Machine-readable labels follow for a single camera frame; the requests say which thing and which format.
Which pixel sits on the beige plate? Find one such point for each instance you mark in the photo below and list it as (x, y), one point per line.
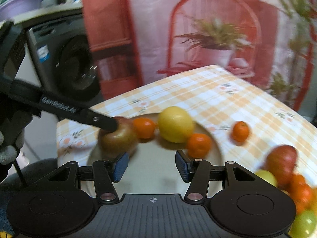
(153, 158)

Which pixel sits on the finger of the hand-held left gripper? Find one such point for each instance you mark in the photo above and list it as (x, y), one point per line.
(104, 124)

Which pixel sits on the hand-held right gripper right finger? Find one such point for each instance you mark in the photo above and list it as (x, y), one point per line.
(182, 164)

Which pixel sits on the dull red green apple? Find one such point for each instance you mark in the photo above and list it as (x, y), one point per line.
(118, 141)

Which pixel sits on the purple plastic basin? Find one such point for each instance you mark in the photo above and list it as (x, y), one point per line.
(22, 2)

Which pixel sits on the printed room scene backdrop cloth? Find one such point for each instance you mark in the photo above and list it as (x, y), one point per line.
(153, 29)

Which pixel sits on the large green apple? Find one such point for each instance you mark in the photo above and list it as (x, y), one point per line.
(303, 224)

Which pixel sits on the small green apple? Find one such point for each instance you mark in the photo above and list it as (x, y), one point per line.
(266, 177)

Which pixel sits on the yellow lemon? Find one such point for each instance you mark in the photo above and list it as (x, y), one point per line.
(175, 124)

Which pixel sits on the orange checked floral tablecloth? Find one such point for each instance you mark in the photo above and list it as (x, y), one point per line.
(223, 99)

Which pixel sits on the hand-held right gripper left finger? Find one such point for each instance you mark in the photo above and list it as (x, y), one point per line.
(121, 164)

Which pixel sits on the person's left hand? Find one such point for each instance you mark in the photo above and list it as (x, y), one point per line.
(10, 153)

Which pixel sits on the dark front-loading washing machine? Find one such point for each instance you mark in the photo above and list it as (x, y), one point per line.
(76, 62)

